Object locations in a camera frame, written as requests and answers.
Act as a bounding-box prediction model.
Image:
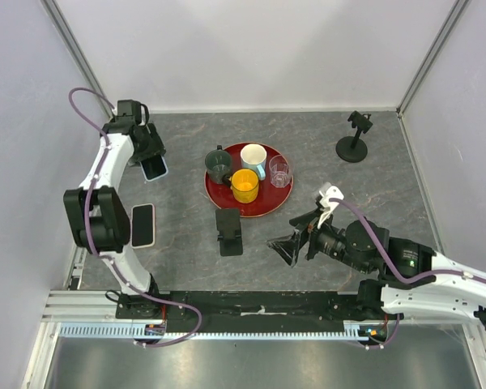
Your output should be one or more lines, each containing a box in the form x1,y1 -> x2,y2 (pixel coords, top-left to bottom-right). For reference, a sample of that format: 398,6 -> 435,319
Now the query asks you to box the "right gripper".
266,206 -> 370,274

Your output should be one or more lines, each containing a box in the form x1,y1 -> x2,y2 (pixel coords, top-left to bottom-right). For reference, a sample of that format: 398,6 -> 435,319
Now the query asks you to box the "blue case phone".
140,156 -> 168,182

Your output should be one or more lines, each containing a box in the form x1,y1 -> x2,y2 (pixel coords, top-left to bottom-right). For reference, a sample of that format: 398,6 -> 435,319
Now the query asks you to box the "black round-base phone stand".
335,110 -> 373,163

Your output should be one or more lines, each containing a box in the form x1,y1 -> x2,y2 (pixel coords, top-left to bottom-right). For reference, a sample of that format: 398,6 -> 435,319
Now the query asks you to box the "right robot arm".
267,210 -> 486,331

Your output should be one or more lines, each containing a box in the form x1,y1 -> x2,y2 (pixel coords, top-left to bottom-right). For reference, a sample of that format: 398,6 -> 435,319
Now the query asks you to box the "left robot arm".
63,100 -> 165,318

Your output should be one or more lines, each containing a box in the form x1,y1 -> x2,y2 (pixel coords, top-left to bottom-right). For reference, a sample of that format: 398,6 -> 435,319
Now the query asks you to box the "black folding phone stand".
215,208 -> 243,257

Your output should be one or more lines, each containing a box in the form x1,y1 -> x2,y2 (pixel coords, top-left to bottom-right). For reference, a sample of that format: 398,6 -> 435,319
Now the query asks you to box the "beige case phone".
131,203 -> 156,248

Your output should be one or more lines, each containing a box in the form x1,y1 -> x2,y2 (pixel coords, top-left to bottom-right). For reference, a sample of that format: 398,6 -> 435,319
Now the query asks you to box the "red round tray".
204,143 -> 293,218

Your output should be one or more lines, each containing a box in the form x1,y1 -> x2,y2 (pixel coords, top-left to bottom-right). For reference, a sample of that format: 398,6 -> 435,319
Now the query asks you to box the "clear glass cup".
269,155 -> 292,188

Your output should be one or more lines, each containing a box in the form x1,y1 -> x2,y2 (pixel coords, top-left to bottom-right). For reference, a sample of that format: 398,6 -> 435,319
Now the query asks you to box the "yellow mug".
231,169 -> 259,203

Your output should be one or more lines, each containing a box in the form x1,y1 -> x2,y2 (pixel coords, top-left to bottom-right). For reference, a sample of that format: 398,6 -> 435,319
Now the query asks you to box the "dark green mug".
204,145 -> 232,185

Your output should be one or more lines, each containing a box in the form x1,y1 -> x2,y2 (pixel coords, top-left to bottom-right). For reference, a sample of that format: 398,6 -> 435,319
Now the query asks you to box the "light blue mug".
240,143 -> 267,181

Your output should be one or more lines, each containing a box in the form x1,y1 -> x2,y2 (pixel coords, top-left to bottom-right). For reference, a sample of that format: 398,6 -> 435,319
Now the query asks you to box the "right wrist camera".
316,182 -> 344,229

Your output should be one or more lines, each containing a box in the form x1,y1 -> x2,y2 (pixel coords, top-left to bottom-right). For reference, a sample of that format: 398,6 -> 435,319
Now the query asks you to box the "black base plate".
115,289 -> 406,336

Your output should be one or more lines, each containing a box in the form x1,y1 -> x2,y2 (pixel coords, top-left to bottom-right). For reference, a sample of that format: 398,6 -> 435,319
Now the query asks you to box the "slotted cable duct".
59,323 -> 369,341

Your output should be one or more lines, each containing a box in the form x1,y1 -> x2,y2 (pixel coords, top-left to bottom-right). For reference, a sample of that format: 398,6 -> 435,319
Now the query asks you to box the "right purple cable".
330,197 -> 486,352

